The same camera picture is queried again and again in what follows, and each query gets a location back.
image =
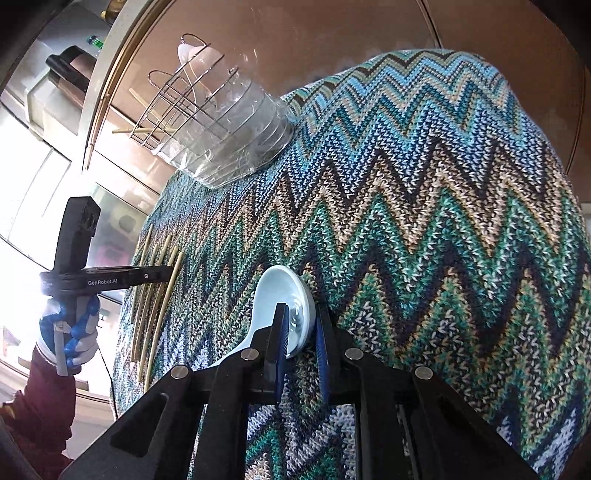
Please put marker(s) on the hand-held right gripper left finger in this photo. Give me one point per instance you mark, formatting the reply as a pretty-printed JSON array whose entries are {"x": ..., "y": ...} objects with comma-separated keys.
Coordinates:
[{"x": 281, "y": 341}]

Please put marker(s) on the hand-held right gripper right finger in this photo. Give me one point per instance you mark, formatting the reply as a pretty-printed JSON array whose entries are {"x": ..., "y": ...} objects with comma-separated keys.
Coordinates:
[{"x": 322, "y": 350}]

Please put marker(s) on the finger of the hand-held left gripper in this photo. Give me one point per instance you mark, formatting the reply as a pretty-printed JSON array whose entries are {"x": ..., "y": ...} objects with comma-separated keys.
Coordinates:
[{"x": 150, "y": 276}]

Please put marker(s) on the row of wooden chopsticks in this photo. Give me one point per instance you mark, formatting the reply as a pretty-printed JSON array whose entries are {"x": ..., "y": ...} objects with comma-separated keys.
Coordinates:
[{"x": 147, "y": 295}]

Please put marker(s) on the white ceramic spoon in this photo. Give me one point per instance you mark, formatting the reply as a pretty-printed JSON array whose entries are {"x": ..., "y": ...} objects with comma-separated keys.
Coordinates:
[
  {"x": 286, "y": 300},
  {"x": 210, "y": 64},
  {"x": 189, "y": 51}
]

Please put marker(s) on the light wooden chopstick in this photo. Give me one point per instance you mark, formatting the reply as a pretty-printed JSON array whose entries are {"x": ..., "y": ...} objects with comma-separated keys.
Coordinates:
[{"x": 143, "y": 100}]

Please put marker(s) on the person's left hand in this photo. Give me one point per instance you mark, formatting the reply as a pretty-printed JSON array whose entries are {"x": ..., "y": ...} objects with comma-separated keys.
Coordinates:
[{"x": 81, "y": 341}]

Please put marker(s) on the white storage container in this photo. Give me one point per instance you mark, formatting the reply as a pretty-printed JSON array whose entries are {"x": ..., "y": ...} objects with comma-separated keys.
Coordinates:
[{"x": 51, "y": 106}]

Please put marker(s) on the zigzag knit cloth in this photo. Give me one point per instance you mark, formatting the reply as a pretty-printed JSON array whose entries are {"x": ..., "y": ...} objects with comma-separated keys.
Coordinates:
[{"x": 415, "y": 207}]

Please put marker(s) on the copper thermos kettle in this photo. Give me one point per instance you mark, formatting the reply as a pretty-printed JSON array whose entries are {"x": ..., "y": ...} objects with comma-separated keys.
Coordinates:
[{"x": 69, "y": 64}]

